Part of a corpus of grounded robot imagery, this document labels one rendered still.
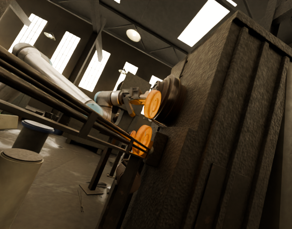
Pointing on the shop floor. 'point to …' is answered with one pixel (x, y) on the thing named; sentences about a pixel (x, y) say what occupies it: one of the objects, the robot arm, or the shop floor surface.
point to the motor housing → (116, 192)
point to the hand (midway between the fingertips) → (153, 101)
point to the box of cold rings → (76, 124)
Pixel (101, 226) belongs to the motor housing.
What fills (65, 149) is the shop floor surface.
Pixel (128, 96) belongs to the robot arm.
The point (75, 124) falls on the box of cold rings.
